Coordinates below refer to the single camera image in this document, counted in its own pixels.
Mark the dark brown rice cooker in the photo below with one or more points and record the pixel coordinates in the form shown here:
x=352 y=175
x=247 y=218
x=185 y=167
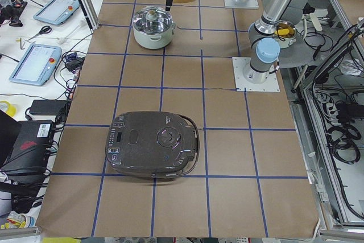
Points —
x=149 y=144

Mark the yellow tape roll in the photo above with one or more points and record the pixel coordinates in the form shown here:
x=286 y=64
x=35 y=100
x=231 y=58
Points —
x=8 y=108

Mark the black power adapter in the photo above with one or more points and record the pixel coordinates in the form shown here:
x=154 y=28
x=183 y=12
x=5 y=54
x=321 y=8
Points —
x=47 y=107

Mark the pale green electric pot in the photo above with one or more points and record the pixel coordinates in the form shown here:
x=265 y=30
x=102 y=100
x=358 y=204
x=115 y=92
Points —
x=156 y=41

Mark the blue teach pendant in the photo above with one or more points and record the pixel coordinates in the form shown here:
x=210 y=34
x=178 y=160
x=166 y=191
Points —
x=37 y=65
x=57 y=12

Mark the lower blue teach pendant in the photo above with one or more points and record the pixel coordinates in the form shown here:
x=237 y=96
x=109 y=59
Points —
x=37 y=65

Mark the steel pot with food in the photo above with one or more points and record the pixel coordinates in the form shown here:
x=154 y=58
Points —
x=285 y=34

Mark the glass pot lid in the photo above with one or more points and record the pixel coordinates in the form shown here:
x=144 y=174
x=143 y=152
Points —
x=152 y=20

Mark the upper blue teach pendant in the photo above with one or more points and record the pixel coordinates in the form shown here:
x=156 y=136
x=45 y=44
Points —
x=57 y=12

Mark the black laptop computer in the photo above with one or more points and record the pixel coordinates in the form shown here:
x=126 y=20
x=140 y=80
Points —
x=25 y=144

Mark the black handled scissors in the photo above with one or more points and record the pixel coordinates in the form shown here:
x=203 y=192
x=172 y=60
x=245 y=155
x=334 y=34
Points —
x=44 y=30

